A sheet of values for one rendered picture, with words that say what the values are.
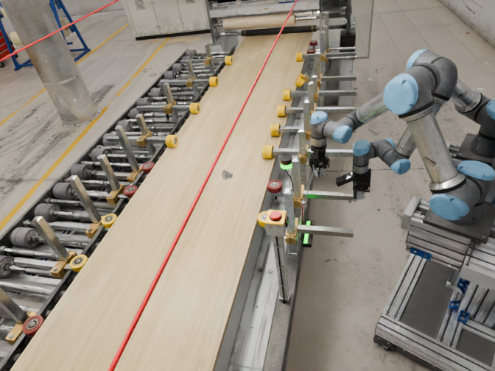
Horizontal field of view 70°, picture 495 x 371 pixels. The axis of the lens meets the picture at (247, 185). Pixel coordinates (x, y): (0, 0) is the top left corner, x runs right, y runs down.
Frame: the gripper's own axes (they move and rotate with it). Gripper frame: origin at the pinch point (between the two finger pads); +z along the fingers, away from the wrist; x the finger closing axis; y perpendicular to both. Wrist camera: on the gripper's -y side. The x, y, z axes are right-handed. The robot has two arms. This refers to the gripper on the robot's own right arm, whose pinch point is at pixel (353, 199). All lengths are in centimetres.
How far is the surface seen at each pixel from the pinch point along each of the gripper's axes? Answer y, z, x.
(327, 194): -13.5, -3.9, -1.1
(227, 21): -137, -28, 252
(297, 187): -28.0, -12.2, -5.7
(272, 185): -42.3, -8.6, -1.2
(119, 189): -135, -7, -7
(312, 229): -18.9, -3.4, -26.0
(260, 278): -45, 20, -41
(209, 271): -60, -9, -59
